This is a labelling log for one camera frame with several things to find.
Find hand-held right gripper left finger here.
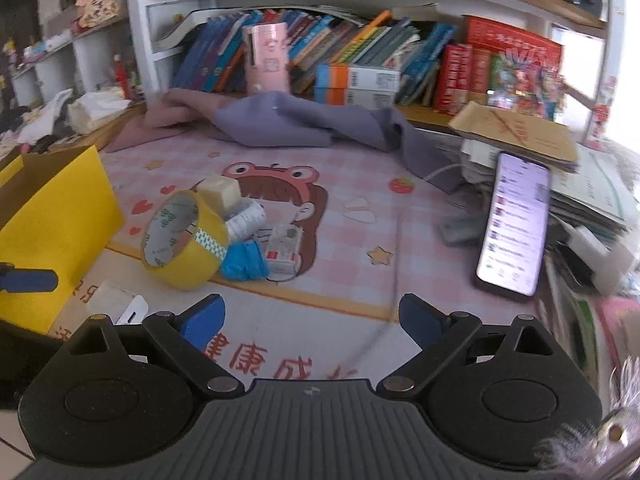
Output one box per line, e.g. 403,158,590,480
65,294,246,395

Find large red flat box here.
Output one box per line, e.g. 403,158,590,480
465,16,563,68

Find black smartphone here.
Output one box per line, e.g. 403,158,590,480
474,151,551,301

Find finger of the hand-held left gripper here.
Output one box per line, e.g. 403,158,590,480
0,261,59,294

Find white cubby shelf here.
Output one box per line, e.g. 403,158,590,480
10,15,133,106

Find thin red book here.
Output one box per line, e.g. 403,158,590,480
470,47,493,106

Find purple pink cloth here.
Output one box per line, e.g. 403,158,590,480
105,87,471,193

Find pink cartoon printed mat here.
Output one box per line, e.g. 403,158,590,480
47,132,551,386

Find white cable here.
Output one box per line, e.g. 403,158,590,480
424,162,468,181

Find pink cartoon box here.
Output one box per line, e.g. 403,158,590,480
242,22,292,97

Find white garment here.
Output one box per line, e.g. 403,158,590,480
19,89,75,145

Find small white red-label box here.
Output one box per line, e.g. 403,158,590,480
254,224,305,281

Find grey crumpled cloth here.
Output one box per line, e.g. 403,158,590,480
439,212,488,246

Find thick red book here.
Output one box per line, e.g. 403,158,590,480
434,42,473,113

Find brown cardboard box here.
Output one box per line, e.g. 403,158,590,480
60,102,148,153

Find blue plastic bag roll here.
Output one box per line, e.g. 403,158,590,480
220,240,271,282

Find translucent white block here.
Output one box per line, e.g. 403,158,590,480
196,176,242,212

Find orange white box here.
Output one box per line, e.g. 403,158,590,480
315,62,402,92
314,87,398,108

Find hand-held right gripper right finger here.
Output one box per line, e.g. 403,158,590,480
375,294,568,395

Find red bottle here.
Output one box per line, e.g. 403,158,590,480
114,54,132,101

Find yellow tape roll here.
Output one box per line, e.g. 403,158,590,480
141,190,231,291

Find stack of papers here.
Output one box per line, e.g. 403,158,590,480
460,137,631,241

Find white charger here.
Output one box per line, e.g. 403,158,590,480
567,225,636,293

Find white curved bookend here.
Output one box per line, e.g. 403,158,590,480
150,7,251,53

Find yellow cardboard box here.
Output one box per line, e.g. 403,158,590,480
0,145,126,336

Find white plastic bag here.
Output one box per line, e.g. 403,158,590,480
67,91,132,135

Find colourful card packs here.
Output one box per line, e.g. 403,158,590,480
487,55,563,121

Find white thread spool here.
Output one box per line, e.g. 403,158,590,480
224,199,267,242

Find white slotted box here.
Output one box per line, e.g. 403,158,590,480
92,280,149,325

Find row of colourful books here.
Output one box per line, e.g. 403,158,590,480
170,7,461,108

